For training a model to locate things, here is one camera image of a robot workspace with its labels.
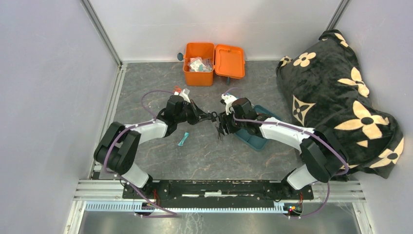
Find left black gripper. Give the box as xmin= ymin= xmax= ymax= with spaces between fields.
xmin=175 ymin=99 xmax=210 ymax=125

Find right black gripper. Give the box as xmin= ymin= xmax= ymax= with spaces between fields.
xmin=217 ymin=109 xmax=246 ymax=137

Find black handled scissors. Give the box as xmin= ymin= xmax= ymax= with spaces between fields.
xmin=209 ymin=112 xmax=223 ymax=141

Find teal plastic tray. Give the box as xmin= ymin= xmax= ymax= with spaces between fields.
xmin=234 ymin=105 xmax=282 ymax=152

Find blue plaster packet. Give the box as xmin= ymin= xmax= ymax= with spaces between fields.
xmin=196 ymin=63 xmax=212 ymax=72

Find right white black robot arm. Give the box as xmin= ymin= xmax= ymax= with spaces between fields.
xmin=218 ymin=94 xmax=349 ymax=199

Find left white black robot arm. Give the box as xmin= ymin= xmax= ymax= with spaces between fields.
xmin=94 ymin=95 xmax=215 ymax=199

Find orange medicine kit box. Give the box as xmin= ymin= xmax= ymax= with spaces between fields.
xmin=183 ymin=42 xmax=245 ymax=86

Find teal sachet near gloves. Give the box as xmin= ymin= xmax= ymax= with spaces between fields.
xmin=225 ymin=93 xmax=238 ymax=99

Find teal sachet by gauze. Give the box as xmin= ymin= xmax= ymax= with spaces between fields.
xmin=178 ymin=132 xmax=189 ymax=146

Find teal knob behind box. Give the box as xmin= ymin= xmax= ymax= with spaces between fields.
xmin=177 ymin=53 xmax=184 ymax=61

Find black floral blanket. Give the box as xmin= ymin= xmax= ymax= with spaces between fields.
xmin=276 ymin=29 xmax=404 ymax=179

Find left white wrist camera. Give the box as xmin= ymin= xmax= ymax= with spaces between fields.
xmin=178 ymin=88 xmax=190 ymax=103

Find orange handled small scissors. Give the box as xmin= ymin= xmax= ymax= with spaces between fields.
xmin=174 ymin=86 xmax=182 ymax=95

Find black mounting base rail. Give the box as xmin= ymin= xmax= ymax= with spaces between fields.
xmin=140 ymin=179 xmax=314 ymax=208

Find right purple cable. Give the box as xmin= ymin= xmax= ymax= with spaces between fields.
xmin=223 ymin=87 xmax=351 ymax=219

